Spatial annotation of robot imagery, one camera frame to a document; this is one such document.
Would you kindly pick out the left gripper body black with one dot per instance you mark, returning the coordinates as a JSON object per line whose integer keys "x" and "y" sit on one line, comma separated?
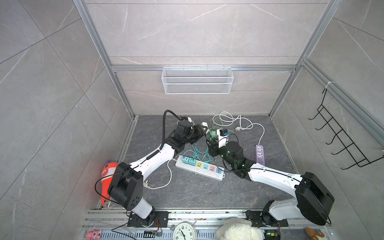
{"x": 195, "y": 134}

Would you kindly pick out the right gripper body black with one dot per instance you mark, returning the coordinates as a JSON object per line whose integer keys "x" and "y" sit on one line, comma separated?
{"x": 223, "y": 153}

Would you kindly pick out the white charger with black cable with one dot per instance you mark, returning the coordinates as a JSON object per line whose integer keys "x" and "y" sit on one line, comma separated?
{"x": 205, "y": 127}

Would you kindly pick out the purple small power strip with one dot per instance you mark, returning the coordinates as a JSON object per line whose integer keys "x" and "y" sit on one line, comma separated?
{"x": 260, "y": 155}

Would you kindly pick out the white multicolour power strip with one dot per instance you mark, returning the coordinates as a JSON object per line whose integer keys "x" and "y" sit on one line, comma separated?
{"x": 202, "y": 168}

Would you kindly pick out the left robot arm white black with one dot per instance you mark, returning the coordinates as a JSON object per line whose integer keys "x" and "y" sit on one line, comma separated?
{"x": 127, "y": 180}

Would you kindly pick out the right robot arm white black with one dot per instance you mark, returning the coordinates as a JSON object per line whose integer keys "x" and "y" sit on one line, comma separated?
{"x": 310, "y": 199}

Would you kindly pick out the white plush toy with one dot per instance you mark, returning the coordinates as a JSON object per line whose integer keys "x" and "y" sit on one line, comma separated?
{"x": 238, "y": 229}

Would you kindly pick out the red toy vacuum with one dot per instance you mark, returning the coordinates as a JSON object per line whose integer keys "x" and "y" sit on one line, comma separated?
{"x": 106, "y": 180}

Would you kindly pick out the white analog clock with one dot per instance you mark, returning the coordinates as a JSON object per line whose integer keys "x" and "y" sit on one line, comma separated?
{"x": 185, "y": 231}

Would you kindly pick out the brown plush toy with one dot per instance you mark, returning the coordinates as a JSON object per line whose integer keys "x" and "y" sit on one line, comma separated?
{"x": 315, "y": 235}

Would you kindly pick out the pink toy pig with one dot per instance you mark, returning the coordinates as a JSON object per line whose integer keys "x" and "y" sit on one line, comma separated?
{"x": 93, "y": 235}

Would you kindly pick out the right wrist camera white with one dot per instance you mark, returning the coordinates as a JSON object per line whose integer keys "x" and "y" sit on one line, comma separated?
{"x": 223, "y": 137}

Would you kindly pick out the white wire mesh basket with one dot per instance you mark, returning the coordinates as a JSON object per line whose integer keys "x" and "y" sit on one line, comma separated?
{"x": 197, "y": 80}

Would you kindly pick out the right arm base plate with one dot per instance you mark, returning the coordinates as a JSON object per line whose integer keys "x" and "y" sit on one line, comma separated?
{"x": 264, "y": 219}

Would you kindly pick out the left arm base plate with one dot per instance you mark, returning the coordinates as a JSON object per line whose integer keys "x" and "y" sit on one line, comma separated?
{"x": 153, "y": 220}

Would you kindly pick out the black wire hook rack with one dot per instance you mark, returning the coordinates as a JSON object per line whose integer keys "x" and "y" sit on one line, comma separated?
{"x": 339, "y": 133}

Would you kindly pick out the aluminium front rail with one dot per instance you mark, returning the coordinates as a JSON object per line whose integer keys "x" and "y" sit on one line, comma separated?
{"x": 117, "y": 224}

